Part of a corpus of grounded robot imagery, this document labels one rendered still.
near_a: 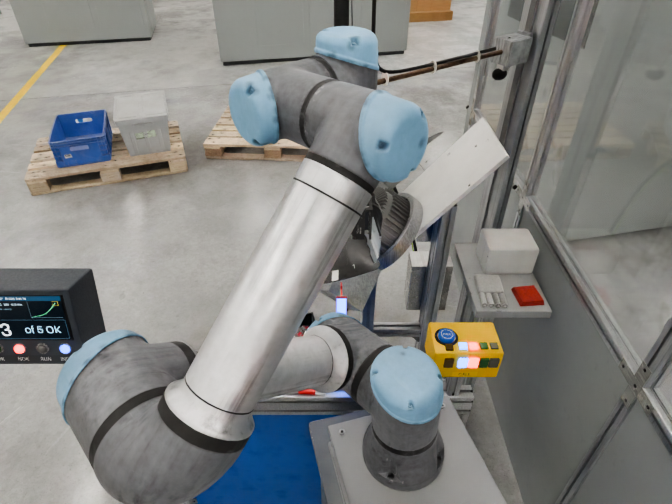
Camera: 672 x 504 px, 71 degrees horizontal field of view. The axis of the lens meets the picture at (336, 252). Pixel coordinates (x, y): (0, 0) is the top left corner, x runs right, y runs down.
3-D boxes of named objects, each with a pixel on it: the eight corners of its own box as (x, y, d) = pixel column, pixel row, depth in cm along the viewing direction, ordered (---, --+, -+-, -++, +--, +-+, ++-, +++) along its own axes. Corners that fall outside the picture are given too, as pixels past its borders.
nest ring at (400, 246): (361, 236, 167) (352, 230, 165) (416, 184, 154) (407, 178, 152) (364, 287, 145) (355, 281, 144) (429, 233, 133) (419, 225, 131)
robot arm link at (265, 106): (280, 92, 44) (363, 65, 49) (216, 70, 50) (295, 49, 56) (289, 169, 48) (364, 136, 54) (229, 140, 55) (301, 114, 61)
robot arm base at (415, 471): (459, 473, 85) (465, 442, 79) (382, 504, 81) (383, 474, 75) (419, 406, 96) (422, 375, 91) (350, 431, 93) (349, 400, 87)
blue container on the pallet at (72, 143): (113, 132, 427) (106, 108, 413) (112, 161, 382) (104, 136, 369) (64, 138, 417) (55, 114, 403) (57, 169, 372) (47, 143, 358)
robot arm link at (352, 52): (295, 32, 55) (347, 19, 59) (300, 122, 62) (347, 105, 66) (342, 45, 50) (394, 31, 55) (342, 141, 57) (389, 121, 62)
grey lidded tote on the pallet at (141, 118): (171, 124, 440) (163, 89, 420) (177, 152, 396) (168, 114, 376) (124, 130, 429) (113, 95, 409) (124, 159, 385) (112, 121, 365)
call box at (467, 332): (485, 349, 122) (493, 320, 116) (495, 381, 114) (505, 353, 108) (423, 349, 122) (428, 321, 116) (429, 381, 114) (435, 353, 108)
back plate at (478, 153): (339, 233, 187) (336, 231, 187) (474, 102, 154) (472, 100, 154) (340, 334, 145) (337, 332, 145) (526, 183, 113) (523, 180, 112)
